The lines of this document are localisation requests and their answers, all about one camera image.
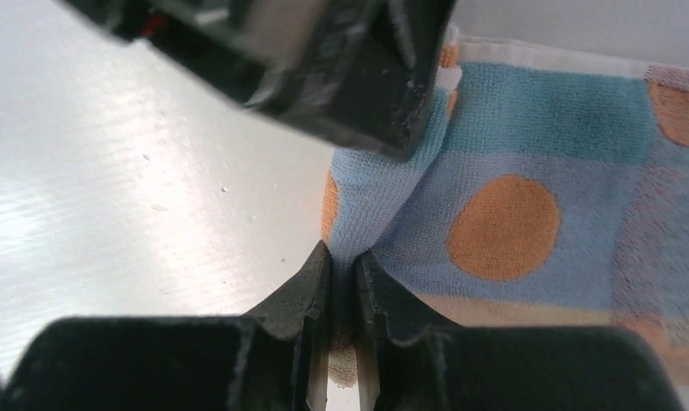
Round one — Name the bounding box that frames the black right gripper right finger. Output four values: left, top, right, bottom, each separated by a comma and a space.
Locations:
353, 253, 682, 410

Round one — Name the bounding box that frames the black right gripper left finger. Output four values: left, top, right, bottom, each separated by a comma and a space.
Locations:
0, 243, 331, 410

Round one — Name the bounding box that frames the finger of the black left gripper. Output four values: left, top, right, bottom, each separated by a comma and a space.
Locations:
66, 0, 455, 161

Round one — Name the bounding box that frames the orange polka dot towel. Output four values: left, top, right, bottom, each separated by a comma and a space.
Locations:
322, 28, 689, 387

